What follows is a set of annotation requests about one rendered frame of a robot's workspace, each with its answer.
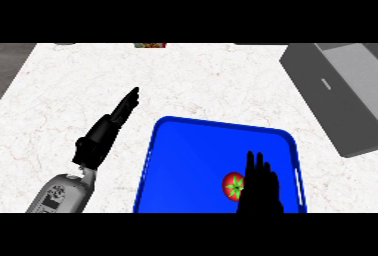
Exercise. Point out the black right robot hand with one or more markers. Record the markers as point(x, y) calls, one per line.
point(259, 190)

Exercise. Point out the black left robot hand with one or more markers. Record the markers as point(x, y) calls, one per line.
point(100, 136)

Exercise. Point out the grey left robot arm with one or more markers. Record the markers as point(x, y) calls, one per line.
point(60, 195)

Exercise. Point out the red tomato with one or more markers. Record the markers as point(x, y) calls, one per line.
point(231, 186)

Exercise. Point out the blue tray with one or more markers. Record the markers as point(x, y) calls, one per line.
point(196, 166)

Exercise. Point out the grey cardboard box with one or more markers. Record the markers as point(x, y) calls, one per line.
point(339, 96)

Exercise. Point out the red and green object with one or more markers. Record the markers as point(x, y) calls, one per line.
point(149, 45)

